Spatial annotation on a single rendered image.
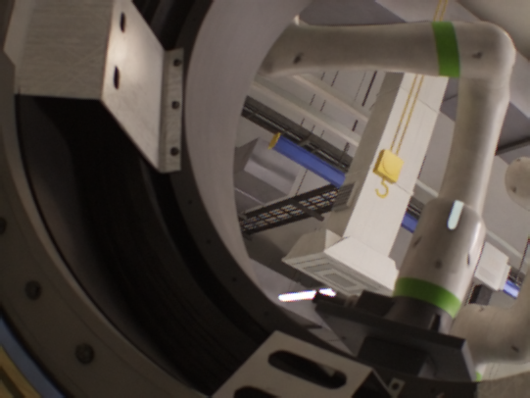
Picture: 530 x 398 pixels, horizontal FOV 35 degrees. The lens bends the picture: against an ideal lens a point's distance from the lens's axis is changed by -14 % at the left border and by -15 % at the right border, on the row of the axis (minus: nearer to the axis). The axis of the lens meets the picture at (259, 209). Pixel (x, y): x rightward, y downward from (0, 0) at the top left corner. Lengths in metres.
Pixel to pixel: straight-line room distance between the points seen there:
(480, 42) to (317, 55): 0.32
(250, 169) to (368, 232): 3.43
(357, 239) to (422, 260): 3.77
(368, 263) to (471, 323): 3.30
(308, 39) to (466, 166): 0.38
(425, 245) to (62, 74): 0.75
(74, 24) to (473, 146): 0.98
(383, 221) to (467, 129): 3.72
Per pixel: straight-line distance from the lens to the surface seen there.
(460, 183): 1.69
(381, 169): 4.79
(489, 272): 6.99
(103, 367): 0.67
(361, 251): 5.22
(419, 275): 1.44
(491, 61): 1.65
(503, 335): 1.90
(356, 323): 1.38
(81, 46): 0.94
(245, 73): 1.30
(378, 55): 1.64
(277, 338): 0.74
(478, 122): 1.75
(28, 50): 0.93
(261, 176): 8.70
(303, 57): 1.64
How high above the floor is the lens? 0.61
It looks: 16 degrees up
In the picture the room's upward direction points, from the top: 24 degrees clockwise
